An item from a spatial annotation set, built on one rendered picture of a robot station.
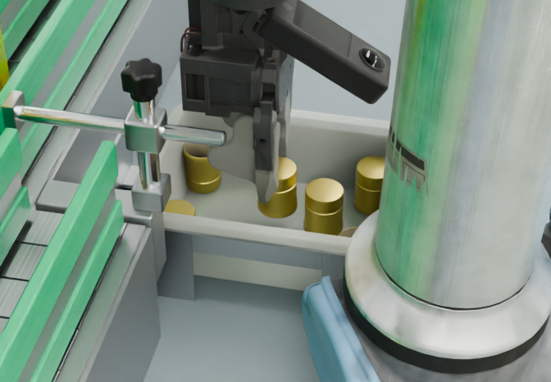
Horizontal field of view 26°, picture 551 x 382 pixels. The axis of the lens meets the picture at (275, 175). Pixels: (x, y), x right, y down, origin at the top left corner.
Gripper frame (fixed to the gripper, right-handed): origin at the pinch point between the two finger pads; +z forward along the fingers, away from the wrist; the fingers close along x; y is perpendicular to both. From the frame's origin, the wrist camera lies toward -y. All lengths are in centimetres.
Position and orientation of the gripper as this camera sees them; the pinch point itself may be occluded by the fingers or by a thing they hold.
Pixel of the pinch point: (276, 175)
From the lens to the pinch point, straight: 104.6
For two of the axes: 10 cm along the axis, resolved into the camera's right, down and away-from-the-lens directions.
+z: 0.0, 7.8, 6.3
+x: -1.9, 6.2, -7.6
